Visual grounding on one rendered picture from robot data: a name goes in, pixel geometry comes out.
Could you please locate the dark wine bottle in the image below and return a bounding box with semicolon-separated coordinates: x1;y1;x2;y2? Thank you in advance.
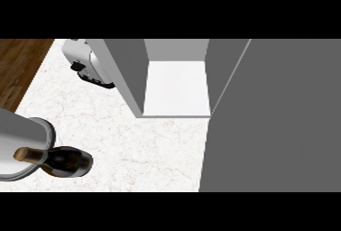
12;145;94;179

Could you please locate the white toaster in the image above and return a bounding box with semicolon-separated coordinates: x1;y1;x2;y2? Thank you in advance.
62;39;117;90

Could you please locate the dark grey cabinet door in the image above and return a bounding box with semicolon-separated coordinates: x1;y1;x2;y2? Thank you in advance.
198;39;341;193

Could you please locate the pale grey round container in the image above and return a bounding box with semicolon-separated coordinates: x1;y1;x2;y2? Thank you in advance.
0;107;57;182

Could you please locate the grey cabinet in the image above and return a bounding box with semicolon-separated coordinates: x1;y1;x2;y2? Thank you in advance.
86;39;252;119

